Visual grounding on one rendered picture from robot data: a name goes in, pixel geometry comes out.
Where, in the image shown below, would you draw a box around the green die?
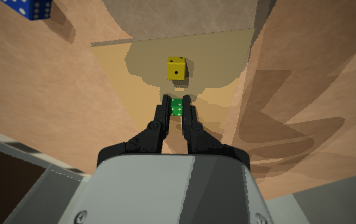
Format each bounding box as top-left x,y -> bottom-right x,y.
169,98 -> 183,116

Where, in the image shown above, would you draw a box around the blue die with white pips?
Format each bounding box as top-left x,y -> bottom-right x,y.
0,0 -> 52,21

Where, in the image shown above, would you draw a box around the tan mat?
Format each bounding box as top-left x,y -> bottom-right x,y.
89,28 -> 255,132

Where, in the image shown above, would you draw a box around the yellow die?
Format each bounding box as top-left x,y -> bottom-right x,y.
167,57 -> 186,80

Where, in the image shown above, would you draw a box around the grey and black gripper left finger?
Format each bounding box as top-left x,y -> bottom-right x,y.
96,94 -> 170,168

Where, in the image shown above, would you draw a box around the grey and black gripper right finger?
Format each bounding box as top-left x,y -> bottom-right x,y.
182,95 -> 251,172

